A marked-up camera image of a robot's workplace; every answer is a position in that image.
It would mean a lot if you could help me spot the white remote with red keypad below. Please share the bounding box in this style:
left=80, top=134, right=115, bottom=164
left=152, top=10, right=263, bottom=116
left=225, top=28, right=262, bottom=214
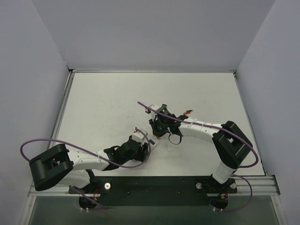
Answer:
left=149, top=137, right=162, bottom=153

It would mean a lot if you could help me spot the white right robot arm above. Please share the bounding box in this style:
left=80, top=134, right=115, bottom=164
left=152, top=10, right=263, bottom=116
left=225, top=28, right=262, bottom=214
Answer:
left=145, top=104, right=253, bottom=184

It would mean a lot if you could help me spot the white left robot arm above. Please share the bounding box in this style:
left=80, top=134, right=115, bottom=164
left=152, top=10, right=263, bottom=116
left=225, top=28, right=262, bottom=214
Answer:
left=29, top=135, right=152, bottom=193

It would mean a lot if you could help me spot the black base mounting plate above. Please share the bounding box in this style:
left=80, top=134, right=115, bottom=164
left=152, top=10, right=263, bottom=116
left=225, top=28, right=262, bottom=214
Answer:
left=68, top=176, right=237, bottom=207

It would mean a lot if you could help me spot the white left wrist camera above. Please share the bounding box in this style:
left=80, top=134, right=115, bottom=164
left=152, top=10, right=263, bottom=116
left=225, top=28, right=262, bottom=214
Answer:
left=132, top=129, right=148, bottom=143

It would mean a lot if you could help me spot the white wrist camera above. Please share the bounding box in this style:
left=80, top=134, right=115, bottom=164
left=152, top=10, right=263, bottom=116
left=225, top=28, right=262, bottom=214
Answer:
left=145, top=104, right=158, bottom=114
left=132, top=129, right=148, bottom=143

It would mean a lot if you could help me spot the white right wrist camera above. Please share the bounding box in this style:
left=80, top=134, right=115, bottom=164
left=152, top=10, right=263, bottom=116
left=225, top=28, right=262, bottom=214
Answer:
left=145, top=104, right=158, bottom=114

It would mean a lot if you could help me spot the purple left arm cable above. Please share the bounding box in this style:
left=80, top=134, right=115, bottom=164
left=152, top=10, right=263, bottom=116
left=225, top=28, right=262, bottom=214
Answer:
left=20, top=127, right=152, bottom=210

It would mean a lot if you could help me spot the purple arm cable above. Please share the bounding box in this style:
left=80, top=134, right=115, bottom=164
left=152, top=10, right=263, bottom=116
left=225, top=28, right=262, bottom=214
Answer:
left=136, top=101, right=260, bottom=213
left=20, top=127, right=152, bottom=210

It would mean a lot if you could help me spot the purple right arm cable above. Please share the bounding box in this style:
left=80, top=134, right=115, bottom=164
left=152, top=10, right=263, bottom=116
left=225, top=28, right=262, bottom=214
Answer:
left=136, top=101, right=260, bottom=213

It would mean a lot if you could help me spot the aluminium rail frame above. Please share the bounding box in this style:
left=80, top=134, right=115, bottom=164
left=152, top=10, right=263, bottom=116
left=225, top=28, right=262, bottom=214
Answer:
left=29, top=71, right=279, bottom=225

